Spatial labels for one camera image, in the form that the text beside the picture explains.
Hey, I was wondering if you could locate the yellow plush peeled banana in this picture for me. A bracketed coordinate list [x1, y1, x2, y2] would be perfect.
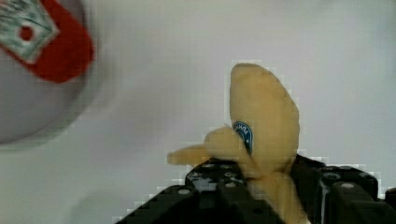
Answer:
[167, 63, 308, 224]

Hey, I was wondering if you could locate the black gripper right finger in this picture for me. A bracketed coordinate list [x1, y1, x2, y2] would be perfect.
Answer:
[290, 155, 396, 224]

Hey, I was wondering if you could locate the red plush ketchup bottle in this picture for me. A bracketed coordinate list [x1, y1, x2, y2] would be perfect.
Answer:
[1, 0, 93, 83]

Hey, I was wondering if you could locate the grey round plate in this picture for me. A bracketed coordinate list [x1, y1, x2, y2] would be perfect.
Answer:
[0, 0, 89, 144]

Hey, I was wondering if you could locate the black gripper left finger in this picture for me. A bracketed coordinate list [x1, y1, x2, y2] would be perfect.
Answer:
[116, 159, 284, 224]

